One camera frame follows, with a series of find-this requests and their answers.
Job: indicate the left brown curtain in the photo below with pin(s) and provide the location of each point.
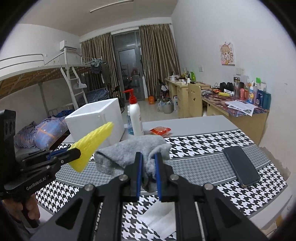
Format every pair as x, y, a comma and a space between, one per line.
102, 47

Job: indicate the left hand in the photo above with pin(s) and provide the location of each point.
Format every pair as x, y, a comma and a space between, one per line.
11, 218

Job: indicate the houndstooth table mat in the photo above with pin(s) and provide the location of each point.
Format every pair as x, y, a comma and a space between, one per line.
199, 159

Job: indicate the brown curtain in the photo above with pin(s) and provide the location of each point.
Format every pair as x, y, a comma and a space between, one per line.
102, 47
159, 54

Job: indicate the metal bunk bed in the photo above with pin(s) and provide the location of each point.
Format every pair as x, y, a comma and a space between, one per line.
69, 65

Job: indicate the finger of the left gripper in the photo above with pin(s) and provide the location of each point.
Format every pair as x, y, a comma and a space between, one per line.
42, 156

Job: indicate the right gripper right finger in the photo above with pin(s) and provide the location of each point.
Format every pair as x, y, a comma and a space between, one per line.
164, 187

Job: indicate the white paper sheets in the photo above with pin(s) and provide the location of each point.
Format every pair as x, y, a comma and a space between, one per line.
241, 107

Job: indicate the wooden smiley chair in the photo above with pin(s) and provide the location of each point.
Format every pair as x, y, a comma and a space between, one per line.
195, 100

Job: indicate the white air conditioner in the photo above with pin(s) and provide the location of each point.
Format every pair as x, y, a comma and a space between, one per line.
64, 44

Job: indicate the blue plaid quilt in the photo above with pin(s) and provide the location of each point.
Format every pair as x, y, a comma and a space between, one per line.
42, 135

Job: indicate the black smartphone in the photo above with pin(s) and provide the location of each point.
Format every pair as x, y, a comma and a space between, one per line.
242, 167

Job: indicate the right brown curtain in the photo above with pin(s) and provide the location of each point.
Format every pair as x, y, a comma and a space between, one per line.
159, 54

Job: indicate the orange snack packet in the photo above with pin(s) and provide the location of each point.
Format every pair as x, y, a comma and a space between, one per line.
160, 131

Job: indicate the wooden desk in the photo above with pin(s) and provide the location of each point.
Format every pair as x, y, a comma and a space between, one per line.
253, 126

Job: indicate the glass balcony door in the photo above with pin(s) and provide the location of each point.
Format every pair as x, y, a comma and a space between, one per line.
128, 57

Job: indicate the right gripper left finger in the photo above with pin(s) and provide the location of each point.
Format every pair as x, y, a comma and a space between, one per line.
134, 182

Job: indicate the white styrofoam box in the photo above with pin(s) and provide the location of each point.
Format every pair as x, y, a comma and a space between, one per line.
93, 115

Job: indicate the white pump bottle red cap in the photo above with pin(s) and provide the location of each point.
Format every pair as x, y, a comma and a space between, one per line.
134, 113

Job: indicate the ceiling tube light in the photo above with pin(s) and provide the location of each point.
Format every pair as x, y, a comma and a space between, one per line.
112, 4

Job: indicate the white foam sheet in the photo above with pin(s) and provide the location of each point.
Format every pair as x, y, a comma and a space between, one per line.
160, 217

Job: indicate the anime girl wall poster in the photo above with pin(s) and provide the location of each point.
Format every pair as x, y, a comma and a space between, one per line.
227, 54

